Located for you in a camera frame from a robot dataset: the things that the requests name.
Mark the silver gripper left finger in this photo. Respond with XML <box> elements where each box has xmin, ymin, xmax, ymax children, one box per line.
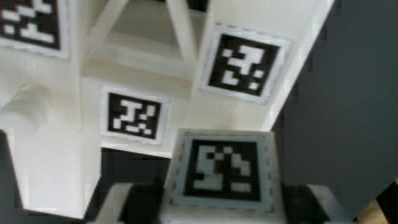
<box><xmin>87</xmin><ymin>183</ymin><xmax>133</xmax><ymax>224</ymax></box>

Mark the white cube front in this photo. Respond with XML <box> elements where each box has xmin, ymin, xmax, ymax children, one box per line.
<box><xmin>160</xmin><ymin>129</ymin><xmax>288</xmax><ymax>224</ymax></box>

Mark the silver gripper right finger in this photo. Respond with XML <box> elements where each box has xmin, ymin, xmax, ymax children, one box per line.
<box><xmin>307</xmin><ymin>184</ymin><xmax>355</xmax><ymax>224</ymax></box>

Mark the white chair side frame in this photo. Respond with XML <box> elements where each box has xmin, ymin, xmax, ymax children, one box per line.
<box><xmin>0</xmin><ymin>0</ymin><xmax>336</xmax><ymax>222</ymax></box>

